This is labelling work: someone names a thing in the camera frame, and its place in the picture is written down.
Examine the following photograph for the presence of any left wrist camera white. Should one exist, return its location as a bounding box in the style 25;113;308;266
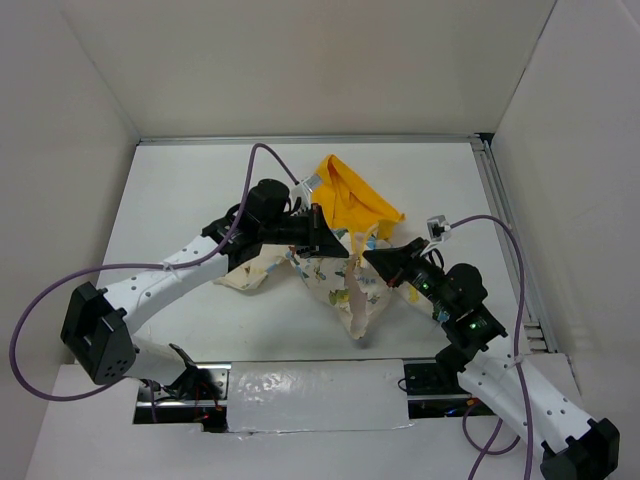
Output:
291;173;323;204

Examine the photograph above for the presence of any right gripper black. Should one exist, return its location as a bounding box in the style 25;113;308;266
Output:
363;236;457;315

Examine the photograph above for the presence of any aluminium frame rail back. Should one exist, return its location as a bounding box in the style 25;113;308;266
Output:
139;133;494;146

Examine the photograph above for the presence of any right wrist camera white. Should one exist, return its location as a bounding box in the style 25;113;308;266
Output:
426;215;451;244

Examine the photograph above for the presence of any aluminium frame rail right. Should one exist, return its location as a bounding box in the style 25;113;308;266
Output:
472;132;559;355

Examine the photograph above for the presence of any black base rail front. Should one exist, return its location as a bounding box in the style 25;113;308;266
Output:
133;359;492;433

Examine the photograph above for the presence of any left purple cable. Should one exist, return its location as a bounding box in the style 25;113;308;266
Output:
8;143;301;424

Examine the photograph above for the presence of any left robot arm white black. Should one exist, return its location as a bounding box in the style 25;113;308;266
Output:
61;175;349;399

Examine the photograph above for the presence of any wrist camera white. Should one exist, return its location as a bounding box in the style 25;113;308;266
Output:
426;215;451;244
291;173;323;204

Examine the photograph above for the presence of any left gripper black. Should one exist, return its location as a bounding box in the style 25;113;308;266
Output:
260;203;348;259

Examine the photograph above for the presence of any aluminium frame rail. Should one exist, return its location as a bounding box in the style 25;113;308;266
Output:
139;133;494;146
472;132;559;355

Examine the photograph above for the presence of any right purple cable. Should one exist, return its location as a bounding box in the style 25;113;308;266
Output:
444;214;534;480

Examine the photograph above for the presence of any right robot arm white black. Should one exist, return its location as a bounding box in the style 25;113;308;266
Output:
363;238;620;479

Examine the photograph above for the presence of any silver tape patch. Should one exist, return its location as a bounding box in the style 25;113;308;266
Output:
226;360;411;433

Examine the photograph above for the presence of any purple cable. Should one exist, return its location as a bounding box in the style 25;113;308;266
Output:
8;143;301;424
444;214;534;480

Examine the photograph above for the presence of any cream dinosaur print yellow-hood jacket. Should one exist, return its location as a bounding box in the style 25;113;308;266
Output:
214;154;433;340

